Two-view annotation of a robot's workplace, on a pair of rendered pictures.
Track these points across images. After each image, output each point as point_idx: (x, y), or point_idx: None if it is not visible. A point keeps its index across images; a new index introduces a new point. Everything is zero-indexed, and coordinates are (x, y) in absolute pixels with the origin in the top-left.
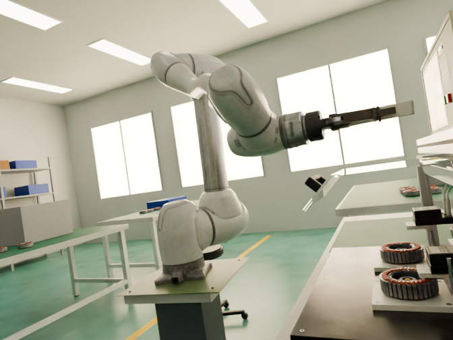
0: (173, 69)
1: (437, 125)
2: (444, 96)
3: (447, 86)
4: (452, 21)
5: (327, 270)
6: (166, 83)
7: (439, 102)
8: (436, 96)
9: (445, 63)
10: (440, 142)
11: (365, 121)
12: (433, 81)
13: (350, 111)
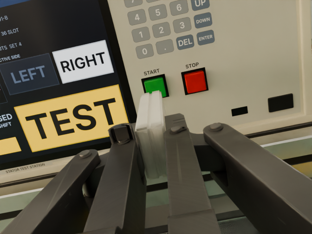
0: None
1: (4, 160)
2: (163, 80)
3: (175, 57)
4: None
5: None
6: None
7: (71, 100)
8: (33, 88)
9: (185, 2)
10: (205, 176)
11: (145, 215)
12: (13, 47)
13: (306, 176)
